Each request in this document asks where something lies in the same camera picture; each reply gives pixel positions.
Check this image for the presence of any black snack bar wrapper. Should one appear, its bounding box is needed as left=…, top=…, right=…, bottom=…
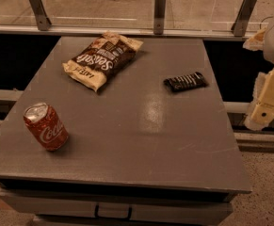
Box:
left=163, top=72, right=208, bottom=92

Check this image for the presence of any red coke can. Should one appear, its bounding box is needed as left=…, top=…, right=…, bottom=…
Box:
left=24, top=103, right=69, bottom=152

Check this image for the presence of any brown chip bag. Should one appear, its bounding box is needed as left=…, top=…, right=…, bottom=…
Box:
left=62, top=31, right=143, bottom=92

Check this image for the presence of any left metal railing bracket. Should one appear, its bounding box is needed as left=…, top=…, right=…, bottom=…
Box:
left=29, top=0, right=52, bottom=31

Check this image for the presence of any middle metal railing bracket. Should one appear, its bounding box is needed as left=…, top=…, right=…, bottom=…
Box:
left=153, top=0, right=166, bottom=35

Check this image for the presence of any metal railing bracket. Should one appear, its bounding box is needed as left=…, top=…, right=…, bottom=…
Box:
left=231, top=0, right=257, bottom=37
left=29, top=0, right=52, bottom=31
left=153, top=0, right=166, bottom=35

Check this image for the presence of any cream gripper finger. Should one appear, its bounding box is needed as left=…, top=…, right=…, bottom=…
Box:
left=243, top=28, right=266, bottom=51
left=244, top=101, right=274, bottom=131

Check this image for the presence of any grey drawer with handle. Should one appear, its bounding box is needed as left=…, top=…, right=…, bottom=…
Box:
left=0, top=189, right=233, bottom=226

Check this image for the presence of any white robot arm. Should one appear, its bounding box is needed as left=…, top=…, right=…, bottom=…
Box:
left=243, top=17, right=274, bottom=131

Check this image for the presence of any right metal railing bracket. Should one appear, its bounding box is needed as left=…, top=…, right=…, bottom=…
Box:
left=231, top=0, right=257, bottom=37

